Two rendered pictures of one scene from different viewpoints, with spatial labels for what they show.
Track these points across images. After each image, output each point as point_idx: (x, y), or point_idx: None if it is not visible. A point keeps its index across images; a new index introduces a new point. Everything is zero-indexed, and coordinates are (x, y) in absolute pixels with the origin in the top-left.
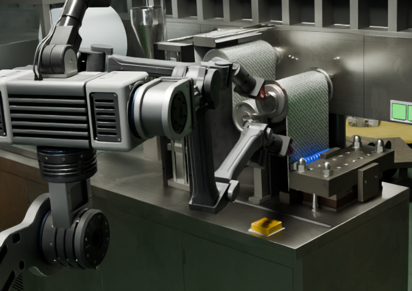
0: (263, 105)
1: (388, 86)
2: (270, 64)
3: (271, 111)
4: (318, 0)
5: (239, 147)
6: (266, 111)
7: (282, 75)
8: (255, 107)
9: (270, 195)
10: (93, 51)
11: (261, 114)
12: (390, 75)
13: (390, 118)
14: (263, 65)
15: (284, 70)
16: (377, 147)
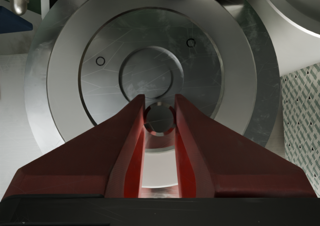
0: (185, 53)
1: (7, 127)
2: (295, 156)
3: (111, 25)
4: None
5: None
6: (158, 12)
7: (282, 108)
8: (276, 22)
9: None
10: None
11: None
12: (3, 152)
13: (0, 62)
14: (311, 162)
15: (277, 120)
16: None
